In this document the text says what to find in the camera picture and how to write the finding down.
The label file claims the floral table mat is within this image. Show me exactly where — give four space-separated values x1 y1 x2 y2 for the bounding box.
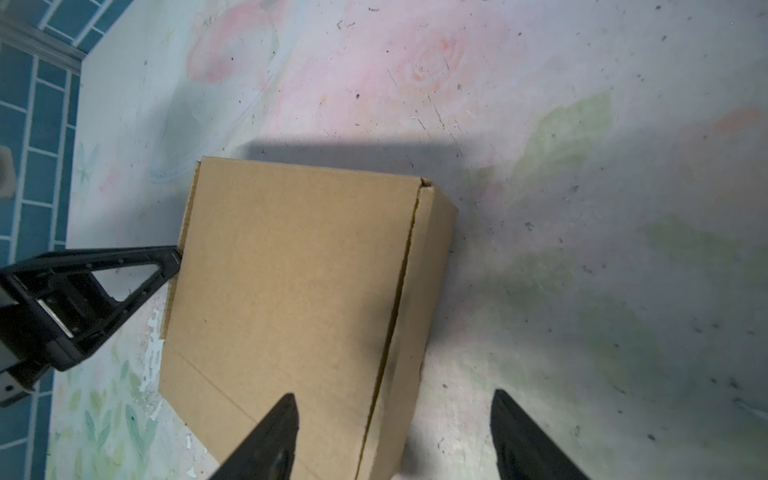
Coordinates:
66 1 767 479

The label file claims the brown cardboard paper box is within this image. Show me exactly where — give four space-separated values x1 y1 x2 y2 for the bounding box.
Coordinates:
159 157 457 479

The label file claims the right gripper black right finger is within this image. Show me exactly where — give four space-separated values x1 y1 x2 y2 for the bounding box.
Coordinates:
490 389 588 480

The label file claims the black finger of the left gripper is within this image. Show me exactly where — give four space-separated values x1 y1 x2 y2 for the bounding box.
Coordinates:
11 245 182 341

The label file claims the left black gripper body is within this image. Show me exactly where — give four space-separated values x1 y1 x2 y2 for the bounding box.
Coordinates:
1 263 114 407

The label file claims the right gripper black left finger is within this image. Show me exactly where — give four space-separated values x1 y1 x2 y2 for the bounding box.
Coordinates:
210 393 299 480

